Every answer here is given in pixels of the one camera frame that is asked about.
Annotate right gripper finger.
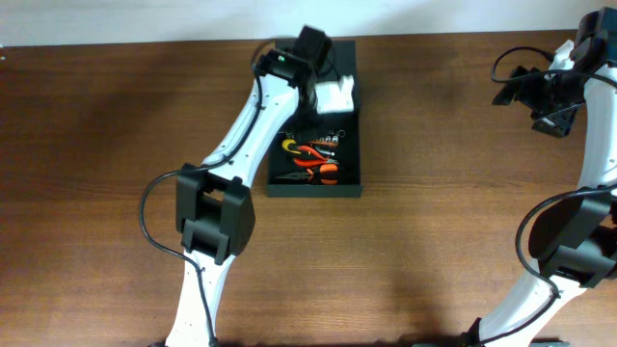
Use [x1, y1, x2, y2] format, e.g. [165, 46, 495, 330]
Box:
[531, 110, 577, 139]
[492, 66, 528, 106]

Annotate yellow black stubby screwdriver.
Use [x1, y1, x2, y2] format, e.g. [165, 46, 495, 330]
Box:
[281, 138, 336, 158]

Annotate orange socket bit rail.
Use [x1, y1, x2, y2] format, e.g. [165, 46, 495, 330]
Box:
[309, 135, 339, 147]

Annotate chrome combination wrench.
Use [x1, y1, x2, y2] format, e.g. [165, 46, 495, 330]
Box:
[282, 129, 347, 142]

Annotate red small cutting pliers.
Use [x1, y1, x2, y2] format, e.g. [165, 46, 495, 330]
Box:
[293, 146, 338, 168]

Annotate black box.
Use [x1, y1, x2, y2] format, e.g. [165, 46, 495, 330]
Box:
[264, 39, 363, 199]

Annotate orange long-nose pliers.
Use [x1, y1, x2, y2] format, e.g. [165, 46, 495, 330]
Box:
[276, 164, 339, 185]

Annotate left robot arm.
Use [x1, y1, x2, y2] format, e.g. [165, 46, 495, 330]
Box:
[164, 26, 332, 346]

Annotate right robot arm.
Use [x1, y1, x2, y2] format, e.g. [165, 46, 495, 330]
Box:
[460, 7, 616, 346]

